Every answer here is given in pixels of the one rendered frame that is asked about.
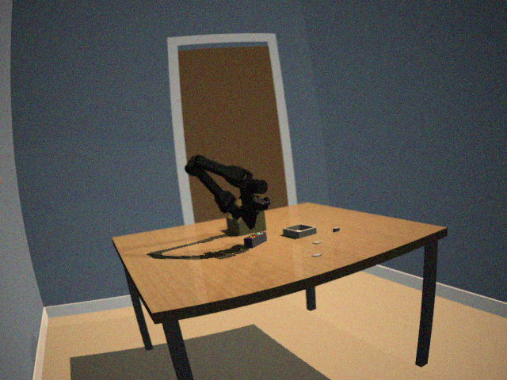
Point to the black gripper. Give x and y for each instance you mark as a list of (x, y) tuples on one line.
[(248, 215)]

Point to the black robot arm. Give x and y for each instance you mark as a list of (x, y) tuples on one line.
[(234, 175)]

